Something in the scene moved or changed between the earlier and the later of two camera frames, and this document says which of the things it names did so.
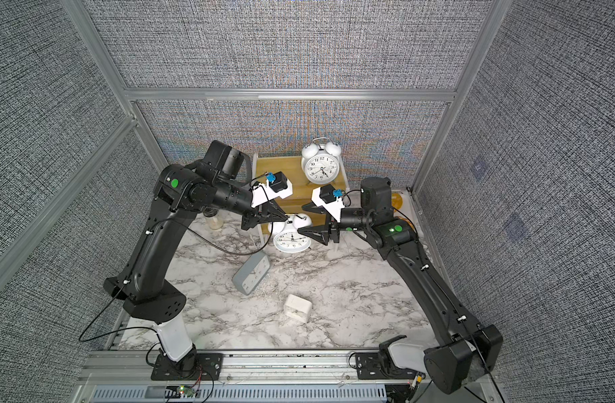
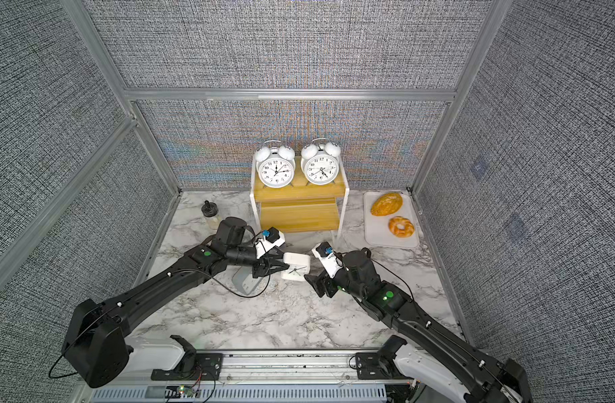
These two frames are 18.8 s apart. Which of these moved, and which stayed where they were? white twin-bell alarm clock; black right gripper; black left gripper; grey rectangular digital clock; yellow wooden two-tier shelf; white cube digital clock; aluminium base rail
Moved: white cube digital clock; black right gripper; black left gripper
Stayed: aluminium base rail; grey rectangular digital clock; white twin-bell alarm clock; yellow wooden two-tier shelf
